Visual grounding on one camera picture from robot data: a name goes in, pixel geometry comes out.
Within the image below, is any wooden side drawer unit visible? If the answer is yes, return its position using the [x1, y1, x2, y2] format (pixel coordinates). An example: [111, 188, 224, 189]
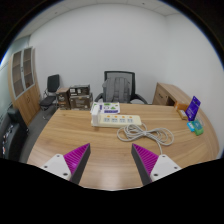
[152, 82, 192, 108]

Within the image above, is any wooden glass-door cabinet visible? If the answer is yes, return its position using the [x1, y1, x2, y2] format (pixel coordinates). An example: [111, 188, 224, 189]
[7, 46, 42, 127]

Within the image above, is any orange box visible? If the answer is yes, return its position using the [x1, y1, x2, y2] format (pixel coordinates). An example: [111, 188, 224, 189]
[174, 101, 190, 112]

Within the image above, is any white printed packaging card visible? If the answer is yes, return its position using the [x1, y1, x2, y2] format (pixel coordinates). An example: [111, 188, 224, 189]
[90, 101, 121, 115]

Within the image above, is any small tan box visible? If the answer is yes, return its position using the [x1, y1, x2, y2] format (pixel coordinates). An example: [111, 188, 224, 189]
[177, 109, 190, 121]

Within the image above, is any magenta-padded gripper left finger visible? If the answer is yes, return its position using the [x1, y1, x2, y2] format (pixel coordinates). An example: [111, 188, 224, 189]
[39, 142, 92, 185]

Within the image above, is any grey backpack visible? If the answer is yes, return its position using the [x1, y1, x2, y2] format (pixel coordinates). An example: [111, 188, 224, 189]
[101, 76, 132, 104]

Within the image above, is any large dark cardboard box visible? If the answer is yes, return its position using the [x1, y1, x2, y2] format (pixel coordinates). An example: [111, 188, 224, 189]
[68, 94, 94, 111]

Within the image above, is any purple sign stand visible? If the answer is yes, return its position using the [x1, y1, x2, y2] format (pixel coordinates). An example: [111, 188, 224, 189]
[185, 95, 202, 122]

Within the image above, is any black mesh office chair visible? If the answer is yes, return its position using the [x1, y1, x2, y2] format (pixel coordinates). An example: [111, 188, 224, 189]
[94, 70, 149, 105]

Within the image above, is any white power strip cable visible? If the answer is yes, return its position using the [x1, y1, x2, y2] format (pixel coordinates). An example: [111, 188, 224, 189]
[116, 122, 175, 156]

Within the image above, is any black visitor chair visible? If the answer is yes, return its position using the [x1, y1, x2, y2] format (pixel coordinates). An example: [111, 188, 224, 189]
[39, 73, 61, 113]

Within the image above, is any small dark cardboard box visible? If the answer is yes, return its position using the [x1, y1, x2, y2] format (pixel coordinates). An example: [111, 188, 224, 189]
[68, 84, 91, 98]

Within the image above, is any cream power strip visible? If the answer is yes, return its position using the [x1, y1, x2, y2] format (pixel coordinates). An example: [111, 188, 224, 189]
[91, 113, 143, 129]

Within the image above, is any black sofa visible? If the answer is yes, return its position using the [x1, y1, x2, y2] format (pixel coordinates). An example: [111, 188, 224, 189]
[0, 106, 30, 162]

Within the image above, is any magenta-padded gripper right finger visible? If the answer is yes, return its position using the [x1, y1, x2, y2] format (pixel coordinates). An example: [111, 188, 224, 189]
[130, 143, 183, 187]

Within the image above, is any small blue box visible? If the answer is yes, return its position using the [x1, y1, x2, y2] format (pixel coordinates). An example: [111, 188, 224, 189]
[186, 121, 196, 133]

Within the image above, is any brown cardboard box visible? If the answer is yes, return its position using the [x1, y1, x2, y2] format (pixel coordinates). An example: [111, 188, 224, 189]
[55, 87, 71, 110]

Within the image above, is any green box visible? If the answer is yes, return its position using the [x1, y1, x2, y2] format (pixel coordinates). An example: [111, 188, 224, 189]
[191, 119, 205, 137]

